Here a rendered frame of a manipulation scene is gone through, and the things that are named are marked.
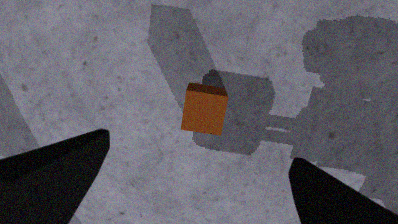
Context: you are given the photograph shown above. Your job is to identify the orange block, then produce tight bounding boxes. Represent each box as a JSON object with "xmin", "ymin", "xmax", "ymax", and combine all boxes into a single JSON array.
[{"xmin": 181, "ymin": 82, "xmax": 229, "ymax": 136}]

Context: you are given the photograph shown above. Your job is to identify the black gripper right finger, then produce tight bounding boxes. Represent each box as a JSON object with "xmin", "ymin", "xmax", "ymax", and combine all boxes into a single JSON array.
[{"xmin": 288, "ymin": 157, "xmax": 398, "ymax": 224}]

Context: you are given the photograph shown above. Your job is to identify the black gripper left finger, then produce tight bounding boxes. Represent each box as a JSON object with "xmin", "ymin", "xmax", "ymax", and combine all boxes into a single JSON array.
[{"xmin": 0, "ymin": 128, "xmax": 110, "ymax": 224}]

